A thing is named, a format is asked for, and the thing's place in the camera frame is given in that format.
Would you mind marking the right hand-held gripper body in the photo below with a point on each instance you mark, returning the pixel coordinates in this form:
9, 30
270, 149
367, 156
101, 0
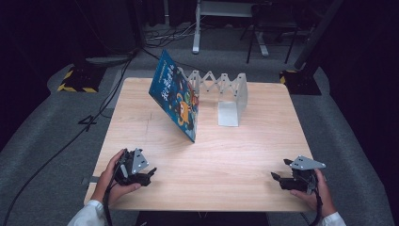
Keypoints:
301, 179

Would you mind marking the grey expandable metal book rack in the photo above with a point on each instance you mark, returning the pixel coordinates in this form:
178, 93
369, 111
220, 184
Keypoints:
230, 97

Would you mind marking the grey slanted stand post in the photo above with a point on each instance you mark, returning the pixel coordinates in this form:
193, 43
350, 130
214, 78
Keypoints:
316, 34

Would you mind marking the person's right hand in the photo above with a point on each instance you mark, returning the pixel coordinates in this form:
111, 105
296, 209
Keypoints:
323, 196

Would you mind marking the white desk frame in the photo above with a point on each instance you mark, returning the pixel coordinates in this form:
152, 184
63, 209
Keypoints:
197, 31

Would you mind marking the blue cartoon picture book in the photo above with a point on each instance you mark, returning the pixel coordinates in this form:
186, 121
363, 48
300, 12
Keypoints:
177, 97

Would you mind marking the black chair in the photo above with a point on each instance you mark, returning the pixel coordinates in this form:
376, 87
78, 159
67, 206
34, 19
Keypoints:
269, 19

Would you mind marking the black yellow striped stand base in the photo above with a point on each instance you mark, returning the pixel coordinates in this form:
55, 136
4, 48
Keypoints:
301, 82
80, 80

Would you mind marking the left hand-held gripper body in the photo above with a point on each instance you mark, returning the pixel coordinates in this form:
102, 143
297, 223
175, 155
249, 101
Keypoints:
131, 169

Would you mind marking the grey tape strip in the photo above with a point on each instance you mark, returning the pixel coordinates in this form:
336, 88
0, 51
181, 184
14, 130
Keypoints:
93, 179

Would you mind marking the person's left hand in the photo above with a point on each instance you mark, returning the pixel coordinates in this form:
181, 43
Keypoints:
105, 185

